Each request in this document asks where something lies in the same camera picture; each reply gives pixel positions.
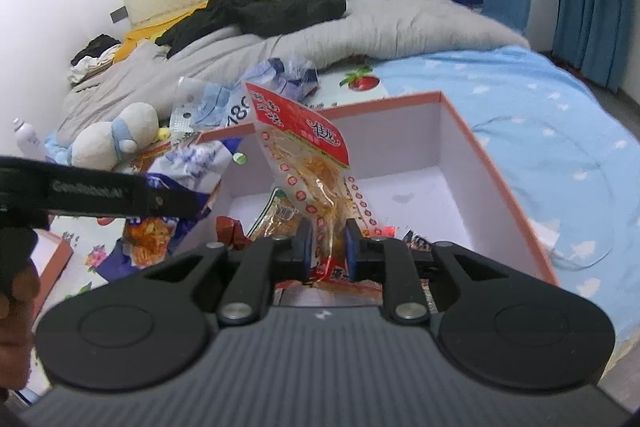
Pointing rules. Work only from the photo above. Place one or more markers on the blue curtain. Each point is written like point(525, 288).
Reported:
point(600, 22)

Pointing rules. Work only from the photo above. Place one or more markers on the yellow cloth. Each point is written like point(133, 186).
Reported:
point(145, 34)

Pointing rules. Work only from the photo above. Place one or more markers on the grey wall socket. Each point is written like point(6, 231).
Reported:
point(119, 15)

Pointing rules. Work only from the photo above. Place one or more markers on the blue floral snack bag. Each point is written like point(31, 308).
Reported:
point(195, 164)

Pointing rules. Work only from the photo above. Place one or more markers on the orange clear snack packet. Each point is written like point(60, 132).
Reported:
point(277, 214)

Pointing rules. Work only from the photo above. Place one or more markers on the orange cardboard box lid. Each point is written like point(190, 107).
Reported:
point(52, 257)

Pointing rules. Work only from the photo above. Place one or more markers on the pile of snack packets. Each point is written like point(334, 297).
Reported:
point(147, 242)

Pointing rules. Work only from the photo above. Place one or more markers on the grey duvet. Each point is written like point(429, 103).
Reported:
point(400, 27)

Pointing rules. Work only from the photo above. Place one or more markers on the white plush toy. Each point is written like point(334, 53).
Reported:
point(112, 137)

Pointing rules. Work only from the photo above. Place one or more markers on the white spray bottle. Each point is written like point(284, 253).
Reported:
point(27, 139)

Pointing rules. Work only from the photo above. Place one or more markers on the red orange snack packet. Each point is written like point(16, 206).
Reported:
point(305, 157)

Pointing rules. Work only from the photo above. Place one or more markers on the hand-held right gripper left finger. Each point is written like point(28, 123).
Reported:
point(306, 252)

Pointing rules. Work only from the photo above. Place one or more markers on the person's left hand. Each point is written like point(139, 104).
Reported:
point(17, 332)

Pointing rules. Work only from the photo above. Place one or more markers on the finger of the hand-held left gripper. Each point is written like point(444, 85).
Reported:
point(172, 203)

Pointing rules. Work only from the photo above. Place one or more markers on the orange cardboard box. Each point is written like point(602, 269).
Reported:
point(450, 142)

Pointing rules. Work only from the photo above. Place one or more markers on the heap of dark clothes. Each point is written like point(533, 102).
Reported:
point(95, 54)

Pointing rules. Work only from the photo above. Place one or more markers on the dark red snack packet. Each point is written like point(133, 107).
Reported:
point(231, 232)

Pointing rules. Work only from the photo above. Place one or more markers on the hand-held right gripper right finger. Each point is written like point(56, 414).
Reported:
point(351, 252)

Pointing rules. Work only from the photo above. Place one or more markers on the crumpled blue white plastic bags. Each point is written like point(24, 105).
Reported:
point(280, 74)

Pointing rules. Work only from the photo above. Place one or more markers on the black jacket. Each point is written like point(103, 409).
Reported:
point(280, 14)

